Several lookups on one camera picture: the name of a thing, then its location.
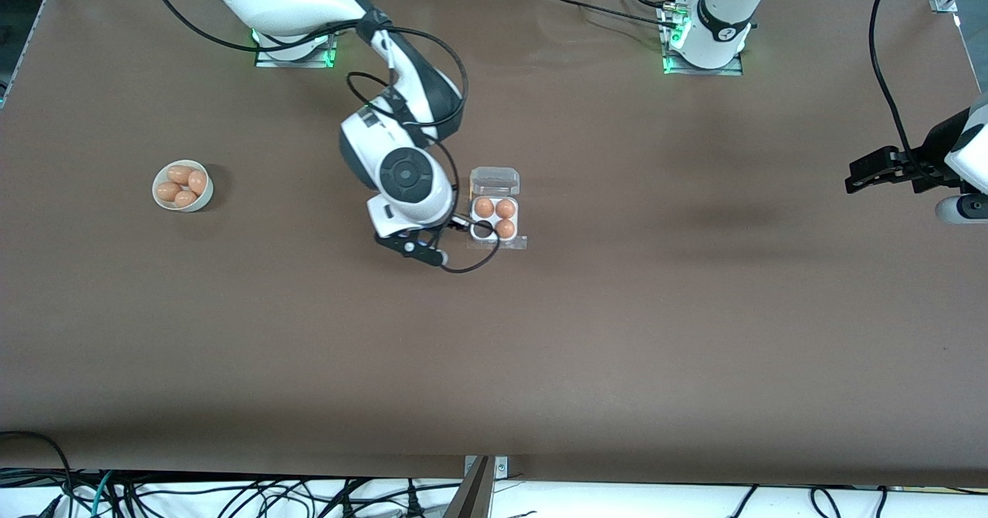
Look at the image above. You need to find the clear plastic egg box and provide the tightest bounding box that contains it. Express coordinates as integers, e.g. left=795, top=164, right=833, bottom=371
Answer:
left=468, top=166, right=529, bottom=252

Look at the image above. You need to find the white round bowl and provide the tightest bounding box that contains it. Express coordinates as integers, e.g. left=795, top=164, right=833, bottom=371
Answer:
left=151, top=160, right=215, bottom=212

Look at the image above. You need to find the dark diagonal support bar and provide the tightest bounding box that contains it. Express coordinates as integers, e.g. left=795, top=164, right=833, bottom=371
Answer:
left=443, top=456, right=496, bottom=518

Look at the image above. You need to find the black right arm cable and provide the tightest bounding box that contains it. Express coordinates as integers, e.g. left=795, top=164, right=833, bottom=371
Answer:
left=141, top=0, right=502, bottom=274

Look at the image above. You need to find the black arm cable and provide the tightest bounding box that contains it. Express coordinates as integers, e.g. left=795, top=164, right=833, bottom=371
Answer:
left=141, top=0, right=502, bottom=274
left=870, top=0, right=931, bottom=168

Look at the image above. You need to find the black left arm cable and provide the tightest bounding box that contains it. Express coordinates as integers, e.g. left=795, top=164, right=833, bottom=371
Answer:
left=870, top=0, right=931, bottom=168

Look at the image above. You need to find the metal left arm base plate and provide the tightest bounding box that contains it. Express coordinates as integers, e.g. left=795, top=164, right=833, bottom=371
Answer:
left=661, top=1, right=745, bottom=76

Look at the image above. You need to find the metal table edge bracket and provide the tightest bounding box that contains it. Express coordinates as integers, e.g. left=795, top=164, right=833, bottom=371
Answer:
left=463, top=455, right=510, bottom=482

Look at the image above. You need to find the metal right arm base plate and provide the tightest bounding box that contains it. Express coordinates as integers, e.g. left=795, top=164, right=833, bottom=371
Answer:
left=255, top=28, right=337, bottom=69

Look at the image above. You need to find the teal floor cable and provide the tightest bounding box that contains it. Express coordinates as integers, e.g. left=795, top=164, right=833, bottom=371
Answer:
left=91, top=470, right=118, bottom=518

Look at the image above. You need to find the black looped floor cable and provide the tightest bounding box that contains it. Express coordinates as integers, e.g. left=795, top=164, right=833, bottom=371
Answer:
left=0, top=430, right=75, bottom=518

